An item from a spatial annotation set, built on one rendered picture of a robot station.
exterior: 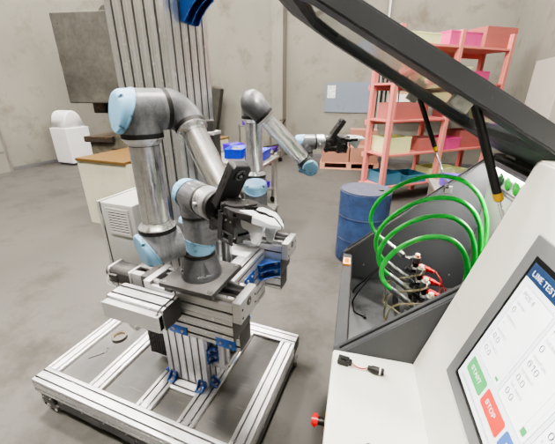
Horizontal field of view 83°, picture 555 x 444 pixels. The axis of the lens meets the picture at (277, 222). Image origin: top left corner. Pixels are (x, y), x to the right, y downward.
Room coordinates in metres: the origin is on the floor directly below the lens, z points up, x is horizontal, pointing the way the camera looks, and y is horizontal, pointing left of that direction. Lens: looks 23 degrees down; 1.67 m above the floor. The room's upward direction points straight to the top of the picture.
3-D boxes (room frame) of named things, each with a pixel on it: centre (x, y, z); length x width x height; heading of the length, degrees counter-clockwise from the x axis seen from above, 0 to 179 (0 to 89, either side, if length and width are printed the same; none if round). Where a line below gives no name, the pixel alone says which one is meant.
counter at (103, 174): (5.04, 1.75, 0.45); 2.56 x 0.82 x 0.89; 159
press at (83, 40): (5.90, 2.90, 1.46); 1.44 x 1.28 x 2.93; 69
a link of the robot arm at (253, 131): (1.61, 0.12, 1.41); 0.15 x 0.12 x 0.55; 5
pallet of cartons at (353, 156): (7.59, -1.73, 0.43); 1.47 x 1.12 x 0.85; 69
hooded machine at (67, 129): (7.97, 5.11, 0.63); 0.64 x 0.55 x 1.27; 159
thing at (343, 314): (1.03, -0.27, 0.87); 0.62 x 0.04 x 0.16; 166
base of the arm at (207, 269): (1.02, 0.29, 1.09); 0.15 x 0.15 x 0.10
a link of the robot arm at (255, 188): (1.49, 0.11, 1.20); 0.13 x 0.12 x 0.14; 5
